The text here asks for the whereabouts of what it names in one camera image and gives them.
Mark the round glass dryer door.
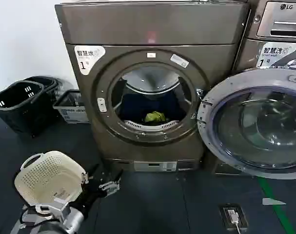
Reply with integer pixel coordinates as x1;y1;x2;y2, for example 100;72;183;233
197;68;296;180

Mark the white plug with cable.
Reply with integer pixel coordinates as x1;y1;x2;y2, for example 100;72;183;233
226;207;244;234

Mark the white floor tape piece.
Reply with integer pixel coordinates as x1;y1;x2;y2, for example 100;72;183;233
261;197;287;206

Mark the grey washing machine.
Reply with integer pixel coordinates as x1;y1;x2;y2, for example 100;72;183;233
212;0;296;176

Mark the grey front-load dryer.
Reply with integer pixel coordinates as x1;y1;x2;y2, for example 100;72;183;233
54;1;251;173

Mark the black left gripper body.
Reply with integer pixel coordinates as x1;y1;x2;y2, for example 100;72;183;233
69;178;107;215

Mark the large black plastic basket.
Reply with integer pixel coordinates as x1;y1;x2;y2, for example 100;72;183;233
0;80;56;137

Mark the green crumpled cloth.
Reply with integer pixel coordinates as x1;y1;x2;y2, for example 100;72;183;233
144;111;167;123

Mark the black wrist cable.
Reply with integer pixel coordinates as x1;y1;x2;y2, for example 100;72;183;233
18;204;59;226

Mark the floor power socket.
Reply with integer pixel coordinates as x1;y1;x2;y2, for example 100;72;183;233
219;203;249;230

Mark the green floor tape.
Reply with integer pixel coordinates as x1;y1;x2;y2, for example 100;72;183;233
257;177;296;234

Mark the dark blue cloth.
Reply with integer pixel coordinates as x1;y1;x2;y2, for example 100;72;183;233
119;93;185;122

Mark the white perforated laundry basket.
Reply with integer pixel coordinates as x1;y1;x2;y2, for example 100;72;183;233
14;150;88;207

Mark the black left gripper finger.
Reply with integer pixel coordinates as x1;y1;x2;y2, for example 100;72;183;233
99;169;124;196
81;163;100;185

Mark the grey wire crate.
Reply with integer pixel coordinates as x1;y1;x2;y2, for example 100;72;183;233
52;89;90;124

